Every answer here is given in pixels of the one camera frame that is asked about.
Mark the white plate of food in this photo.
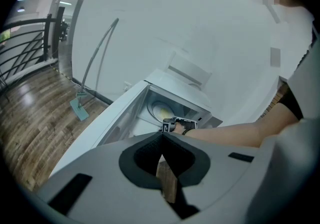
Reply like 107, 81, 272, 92
151, 101, 176, 123

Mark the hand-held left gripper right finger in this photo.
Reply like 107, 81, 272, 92
161, 132, 262, 213

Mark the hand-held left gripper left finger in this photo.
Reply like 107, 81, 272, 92
37, 132, 185, 224

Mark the white microwave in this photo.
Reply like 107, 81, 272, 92
49, 67, 224, 178

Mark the person's right forearm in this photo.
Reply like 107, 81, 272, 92
185, 115, 302, 148

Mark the grey arc floor lamp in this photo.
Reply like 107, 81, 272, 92
69, 17, 120, 122

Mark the person's right hand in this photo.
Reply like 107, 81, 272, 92
173, 123, 187, 136

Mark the person's white shirt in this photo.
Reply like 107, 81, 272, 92
271, 1, 320, 124

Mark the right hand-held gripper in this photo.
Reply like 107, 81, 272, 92
161, 115, 198, 134

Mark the black metal railing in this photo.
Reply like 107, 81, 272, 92
0, 6, 66, 94

